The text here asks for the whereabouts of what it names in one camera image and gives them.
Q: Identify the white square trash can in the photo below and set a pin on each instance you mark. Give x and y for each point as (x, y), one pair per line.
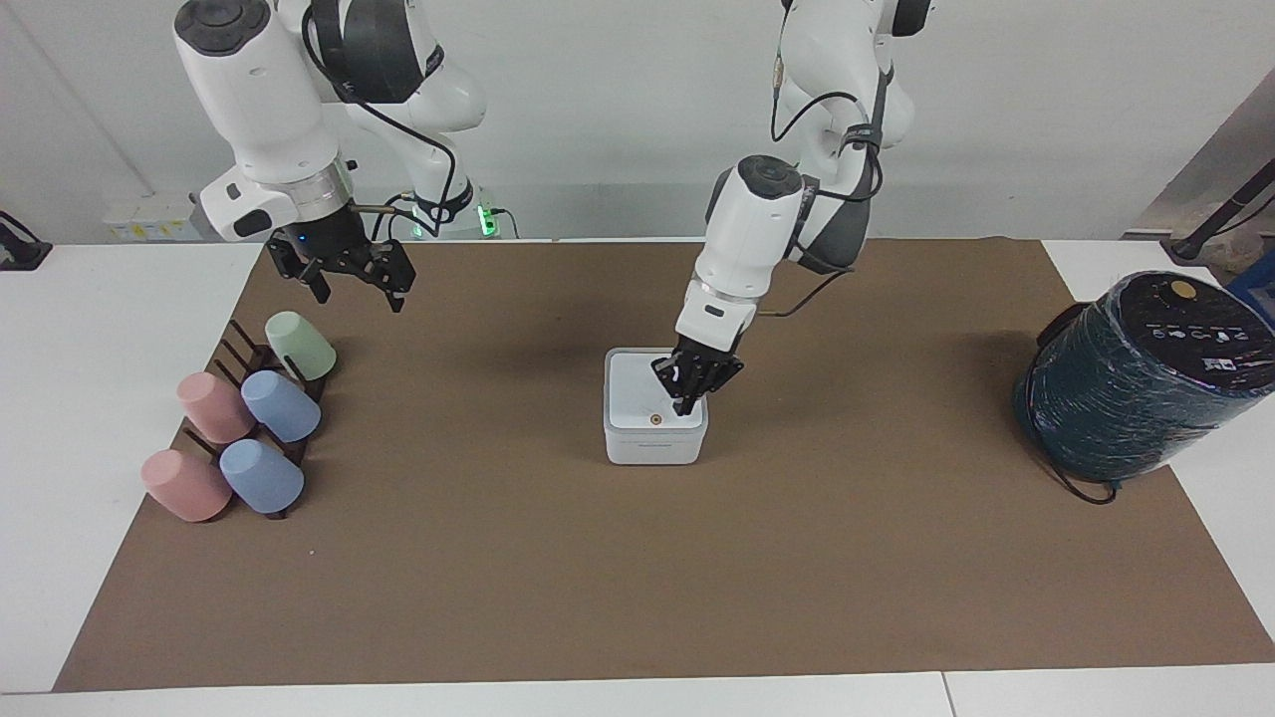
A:
(637, 418)

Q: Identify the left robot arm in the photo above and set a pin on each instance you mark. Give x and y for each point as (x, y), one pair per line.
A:
(757, 229)

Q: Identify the white power strip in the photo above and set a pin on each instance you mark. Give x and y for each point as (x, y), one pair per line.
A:
(149, 217)

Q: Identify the blue plastic cup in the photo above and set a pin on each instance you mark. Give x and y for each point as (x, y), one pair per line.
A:
(261, 476)
(282, 406)

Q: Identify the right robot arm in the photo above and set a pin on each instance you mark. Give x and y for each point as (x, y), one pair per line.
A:
(259, 100)

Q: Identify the dark brown cup rack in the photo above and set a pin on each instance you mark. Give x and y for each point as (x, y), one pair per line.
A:
(251, 357)

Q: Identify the pink plastic cup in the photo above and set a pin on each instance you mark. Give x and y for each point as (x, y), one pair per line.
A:
(212, 406)
(184, 486)

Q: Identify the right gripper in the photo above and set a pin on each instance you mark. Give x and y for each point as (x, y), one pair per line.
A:
(329, 239)

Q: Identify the dark teal cylindrical speaker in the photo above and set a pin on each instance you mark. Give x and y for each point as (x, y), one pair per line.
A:
(1126, 388)

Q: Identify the green plastic cup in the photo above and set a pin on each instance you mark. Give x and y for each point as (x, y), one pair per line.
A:
(299, 344)

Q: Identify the blue box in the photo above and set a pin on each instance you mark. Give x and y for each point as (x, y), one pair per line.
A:
(1257, 289)

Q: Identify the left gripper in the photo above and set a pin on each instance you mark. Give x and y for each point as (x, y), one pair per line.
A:
(705, 354)

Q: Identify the black stand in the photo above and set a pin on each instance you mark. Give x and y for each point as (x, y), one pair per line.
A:
(1220, 214)
(22, 249)

